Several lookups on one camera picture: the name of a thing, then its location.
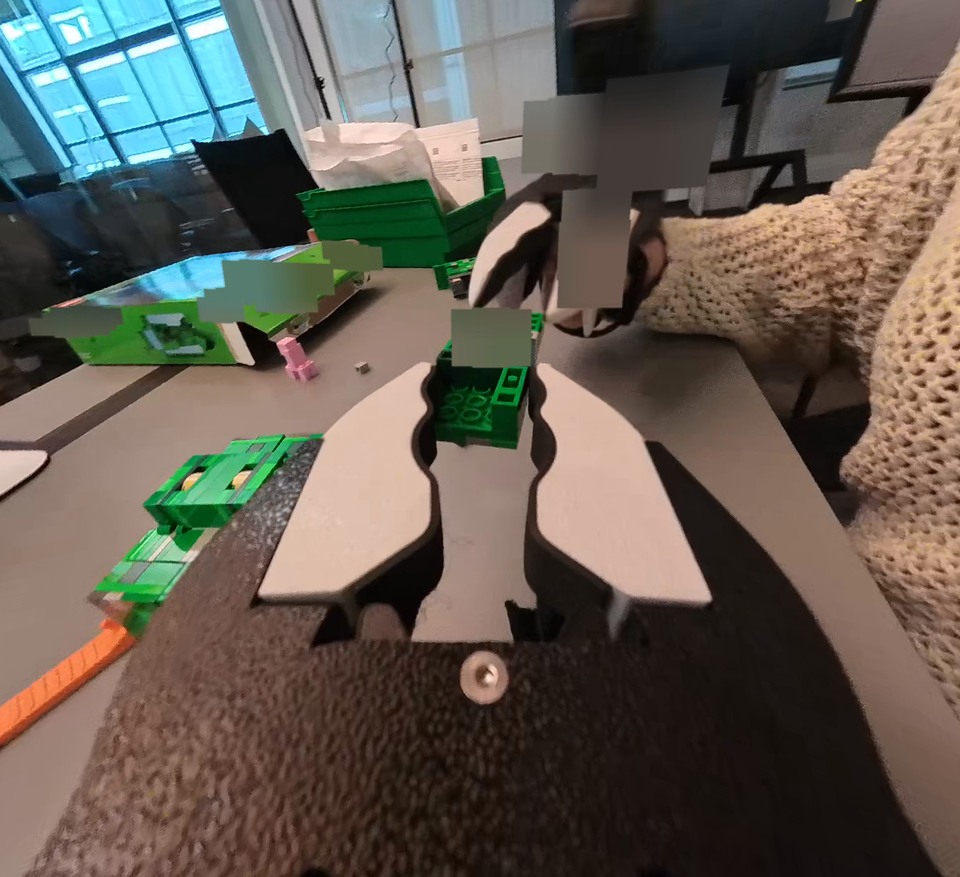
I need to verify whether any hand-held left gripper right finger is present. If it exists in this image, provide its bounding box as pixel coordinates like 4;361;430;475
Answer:
525;363;714;642

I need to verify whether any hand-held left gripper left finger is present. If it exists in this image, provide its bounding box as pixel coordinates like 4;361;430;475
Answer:
256;361;445;642

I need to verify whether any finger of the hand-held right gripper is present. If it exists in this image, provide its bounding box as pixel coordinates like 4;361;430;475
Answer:
468;230;562;312
474;204;556;280

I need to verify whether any hollow green lego head block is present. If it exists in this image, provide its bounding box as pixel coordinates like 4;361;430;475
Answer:
433;307;545;451

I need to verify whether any green lego legs assembly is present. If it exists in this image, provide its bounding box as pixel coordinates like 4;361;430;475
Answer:
88;433;325;627

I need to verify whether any pink lego pig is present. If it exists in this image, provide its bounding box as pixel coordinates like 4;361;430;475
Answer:
277;337;318;383

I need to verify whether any green lego set box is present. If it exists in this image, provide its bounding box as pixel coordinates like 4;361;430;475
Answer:
41;243;372;368

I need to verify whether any black tv stand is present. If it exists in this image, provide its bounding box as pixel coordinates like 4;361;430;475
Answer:
708;67;807;199

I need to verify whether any white crumpled paper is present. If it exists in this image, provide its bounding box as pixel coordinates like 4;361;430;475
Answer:
303;118;481;207

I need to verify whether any black office chair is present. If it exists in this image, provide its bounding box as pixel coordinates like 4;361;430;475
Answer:
191;129;320;248

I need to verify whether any black-framed whiteboard easel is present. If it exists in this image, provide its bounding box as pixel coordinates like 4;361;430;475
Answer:
828;0;960;102

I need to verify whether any white book stand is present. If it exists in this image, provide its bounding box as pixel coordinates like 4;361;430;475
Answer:
0;445;50;499

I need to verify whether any orange brick separator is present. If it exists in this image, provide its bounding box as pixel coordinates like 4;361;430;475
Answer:
0;622;136;747

